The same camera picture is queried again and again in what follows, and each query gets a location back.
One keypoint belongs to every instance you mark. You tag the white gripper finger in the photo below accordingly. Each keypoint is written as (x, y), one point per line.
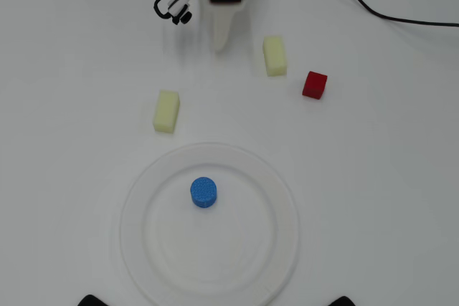
(222, 26)

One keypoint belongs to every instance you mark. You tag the blue ribbed foam cylinder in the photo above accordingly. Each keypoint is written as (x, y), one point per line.
(203, 191)

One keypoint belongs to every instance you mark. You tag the pale yellow foam block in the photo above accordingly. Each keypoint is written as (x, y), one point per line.
(275, 56)
(166, 112)

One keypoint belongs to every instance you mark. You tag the red foam cube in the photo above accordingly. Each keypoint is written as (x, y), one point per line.
(315, 85)

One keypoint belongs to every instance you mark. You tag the white paper plate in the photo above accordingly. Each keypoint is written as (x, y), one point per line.
(222, 248)

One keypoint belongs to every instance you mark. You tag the black stand foot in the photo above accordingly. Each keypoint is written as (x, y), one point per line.
(345, 301)

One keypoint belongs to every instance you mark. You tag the white wrist camera black lens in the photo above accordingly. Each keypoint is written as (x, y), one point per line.
(177, 5)

